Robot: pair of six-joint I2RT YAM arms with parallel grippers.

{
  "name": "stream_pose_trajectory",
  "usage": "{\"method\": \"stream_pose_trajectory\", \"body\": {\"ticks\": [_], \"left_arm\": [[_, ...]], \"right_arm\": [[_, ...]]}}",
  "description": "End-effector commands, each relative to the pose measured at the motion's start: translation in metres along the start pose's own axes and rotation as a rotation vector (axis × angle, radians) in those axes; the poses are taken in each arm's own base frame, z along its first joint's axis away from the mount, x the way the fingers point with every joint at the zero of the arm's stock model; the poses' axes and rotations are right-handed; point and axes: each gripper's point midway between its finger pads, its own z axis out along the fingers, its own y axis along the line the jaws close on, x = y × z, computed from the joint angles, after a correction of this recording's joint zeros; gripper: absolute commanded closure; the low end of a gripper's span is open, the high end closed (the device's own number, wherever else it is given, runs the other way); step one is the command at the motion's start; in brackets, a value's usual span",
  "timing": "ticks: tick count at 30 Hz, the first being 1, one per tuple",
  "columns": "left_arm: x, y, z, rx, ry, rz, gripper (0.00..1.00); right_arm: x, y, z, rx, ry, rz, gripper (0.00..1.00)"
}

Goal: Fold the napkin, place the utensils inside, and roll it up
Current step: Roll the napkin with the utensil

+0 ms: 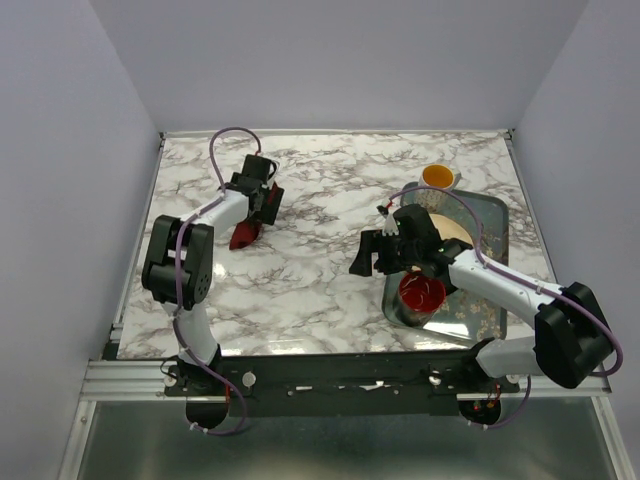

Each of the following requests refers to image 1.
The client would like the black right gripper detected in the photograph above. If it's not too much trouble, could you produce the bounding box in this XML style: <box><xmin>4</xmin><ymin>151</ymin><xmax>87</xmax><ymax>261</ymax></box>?
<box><xmin>348</xmin><ymin>228</ymin><xmax>420</xmax><ymax>276</ymax></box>

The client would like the dark red cloth napkin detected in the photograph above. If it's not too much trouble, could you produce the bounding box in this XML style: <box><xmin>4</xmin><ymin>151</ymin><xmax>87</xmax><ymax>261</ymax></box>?
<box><xmin>227</xmin><ymin>184</ymin><xmax>281</xmax><ymax>252</ymax></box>

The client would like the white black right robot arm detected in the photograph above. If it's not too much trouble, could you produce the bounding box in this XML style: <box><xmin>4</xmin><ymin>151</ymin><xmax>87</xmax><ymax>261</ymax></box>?
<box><xmin>349</xmin><ymin>230</ymin><xmax>620</xmax><ymax>392</ymax></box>

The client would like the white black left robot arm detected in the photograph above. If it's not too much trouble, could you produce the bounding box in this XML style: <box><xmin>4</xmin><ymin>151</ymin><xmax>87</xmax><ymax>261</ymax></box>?
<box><xmin>142</xmin><ymin>173</ymin><xmax>284</xmax><ymax>395</ymax></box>

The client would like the red and black cup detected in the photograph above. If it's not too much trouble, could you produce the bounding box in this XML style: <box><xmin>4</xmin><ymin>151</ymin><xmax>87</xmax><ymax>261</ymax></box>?
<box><xmin>395</xmin><ymin>273</ymin><xmax>447</xmax><ymax>327</ymax></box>

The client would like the beige bird pattern plate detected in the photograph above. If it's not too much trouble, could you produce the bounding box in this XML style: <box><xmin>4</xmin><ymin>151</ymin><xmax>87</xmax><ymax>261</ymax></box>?
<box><xmin>430</xmin><ymin>214</ymin><xmax>473</xmax><ymax>245</ymax></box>

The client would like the white floral mug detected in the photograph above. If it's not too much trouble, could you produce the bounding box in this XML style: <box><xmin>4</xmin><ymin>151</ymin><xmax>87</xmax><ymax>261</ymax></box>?
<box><xmin>415</xmin><ymin>164</ymin><xmax>462</xmax><ymax>213</ymax></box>

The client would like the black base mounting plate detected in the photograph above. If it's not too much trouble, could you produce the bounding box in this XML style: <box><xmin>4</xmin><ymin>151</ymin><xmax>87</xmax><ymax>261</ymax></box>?
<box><xmin>164</xmin><ymin>352</ymin><xmax>521</xmax><ymax>419</ymax></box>

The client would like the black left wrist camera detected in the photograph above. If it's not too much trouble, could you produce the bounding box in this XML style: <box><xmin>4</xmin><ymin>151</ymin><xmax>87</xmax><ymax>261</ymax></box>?
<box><xmin>241</xmin><ymin>154</ymin><xmax>279</xmax><ymax>186</ymax></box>

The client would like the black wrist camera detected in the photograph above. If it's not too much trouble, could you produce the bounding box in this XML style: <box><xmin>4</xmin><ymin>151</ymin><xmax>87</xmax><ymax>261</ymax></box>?
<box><xmin>382</xmin><ymin>204</ymin><xmax>442</xmax><ymax>245</ymax></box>
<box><xmin>241</xmin><ymin>154</ymin><xmax>279</xmax><ymax>186</ymax></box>

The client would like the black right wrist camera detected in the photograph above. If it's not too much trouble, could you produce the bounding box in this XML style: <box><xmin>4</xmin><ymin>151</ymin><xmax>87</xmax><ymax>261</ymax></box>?
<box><xmin>382</xmin><ymin>204</ymin><xmax>442</xmax><ymax>245</ymax></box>

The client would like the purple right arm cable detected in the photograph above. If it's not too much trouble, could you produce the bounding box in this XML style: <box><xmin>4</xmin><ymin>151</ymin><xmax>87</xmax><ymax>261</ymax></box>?
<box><xmin>377</xmin><ymin>185</ymin><xmax>625</xmax><ymax>431</ymax></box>

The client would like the aluminium frame rail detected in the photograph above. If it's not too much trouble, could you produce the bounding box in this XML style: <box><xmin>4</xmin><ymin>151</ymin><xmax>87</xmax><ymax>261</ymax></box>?
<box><xmin>80</xmin><ymin>360</ymin><xmax>611</xmax><ymax>401</ymax></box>

